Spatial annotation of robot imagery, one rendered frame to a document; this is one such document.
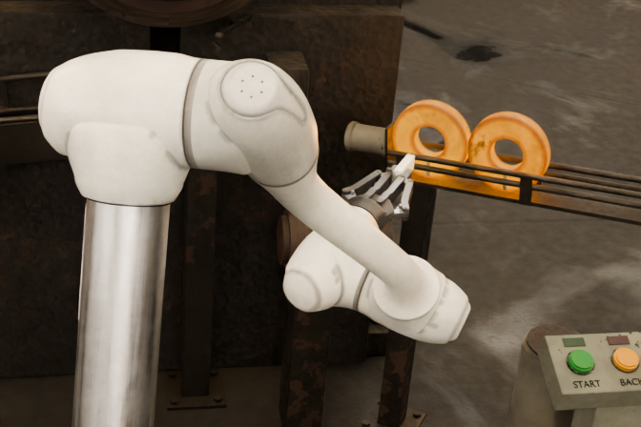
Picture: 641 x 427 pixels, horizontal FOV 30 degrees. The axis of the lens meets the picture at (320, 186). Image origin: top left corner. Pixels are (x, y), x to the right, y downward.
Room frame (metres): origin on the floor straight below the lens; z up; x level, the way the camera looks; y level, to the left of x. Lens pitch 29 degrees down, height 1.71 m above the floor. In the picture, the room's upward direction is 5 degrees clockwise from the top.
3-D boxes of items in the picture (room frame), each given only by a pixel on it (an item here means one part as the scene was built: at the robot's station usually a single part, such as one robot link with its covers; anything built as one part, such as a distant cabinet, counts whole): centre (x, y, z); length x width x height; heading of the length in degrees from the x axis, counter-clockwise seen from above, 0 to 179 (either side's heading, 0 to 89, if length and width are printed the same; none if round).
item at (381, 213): (1.78, -0.09, 0.70); 0.09 x 0.08 x 0.07; 157
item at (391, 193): (1.84, -0.12, 0.70); 0.11 x 0.01 x 0.04; 155
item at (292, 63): (2.19, 0.09, 0.68); 0.11 x 0.08 x 0.24; 12
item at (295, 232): (2.06, -0.04, 0.27); 0.22 x 0.13 x 0.53; 102
